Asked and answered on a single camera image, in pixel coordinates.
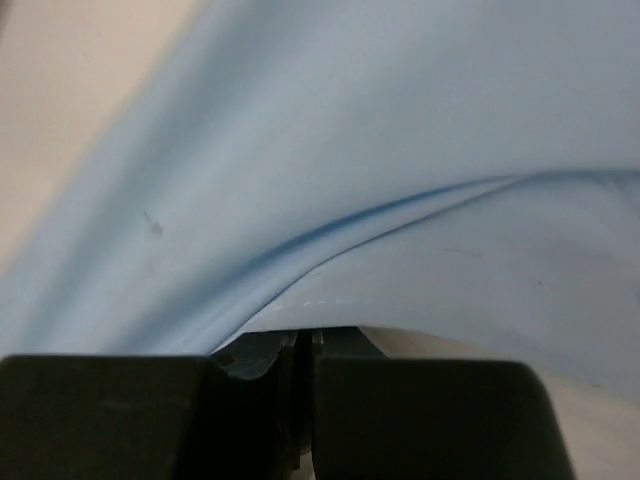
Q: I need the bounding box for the light blue green pillowcase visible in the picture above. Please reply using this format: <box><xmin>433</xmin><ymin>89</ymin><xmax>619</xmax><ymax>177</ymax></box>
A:
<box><xmin>1</xmin><ymin>1</ymin><xmax>639</xmax><ymax>365</ymax></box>

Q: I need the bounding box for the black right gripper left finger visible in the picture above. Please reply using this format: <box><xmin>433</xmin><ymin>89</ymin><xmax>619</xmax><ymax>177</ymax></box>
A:
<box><xmin>1</xmin><ymin>332</ymin><xmax>301</xmax><ymax>479</ymax></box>

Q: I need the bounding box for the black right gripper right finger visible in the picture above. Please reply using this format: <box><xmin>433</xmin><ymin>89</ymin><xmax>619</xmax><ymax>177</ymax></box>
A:
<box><xmin>311</xmin><ymin>328</ymin><xmax>573</xmax><ymax>480</ymax></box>

